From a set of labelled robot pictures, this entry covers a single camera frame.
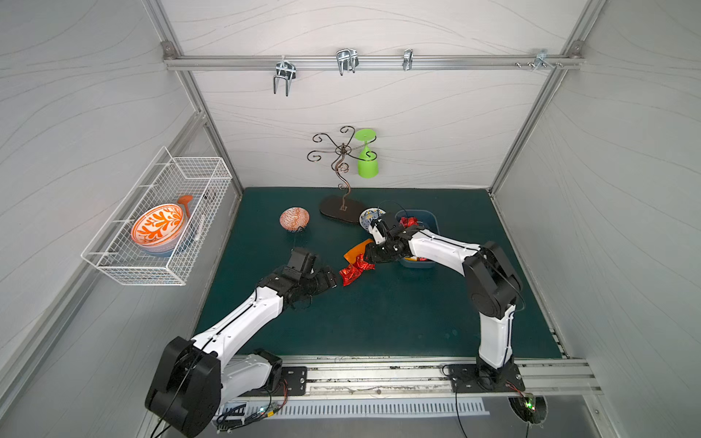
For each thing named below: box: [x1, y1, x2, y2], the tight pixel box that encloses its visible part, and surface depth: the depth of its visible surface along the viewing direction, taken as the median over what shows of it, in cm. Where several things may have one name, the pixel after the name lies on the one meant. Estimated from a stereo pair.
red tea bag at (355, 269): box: [338, 253, 377, 287], surface depth 95 cm
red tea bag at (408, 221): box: [399, 216, 419, 228], surface depth 106 cm
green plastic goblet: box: [354, 128, 379, 179], surface depth 97 cm
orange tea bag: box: [343, 238, 374, 265], surface depth 100 cm
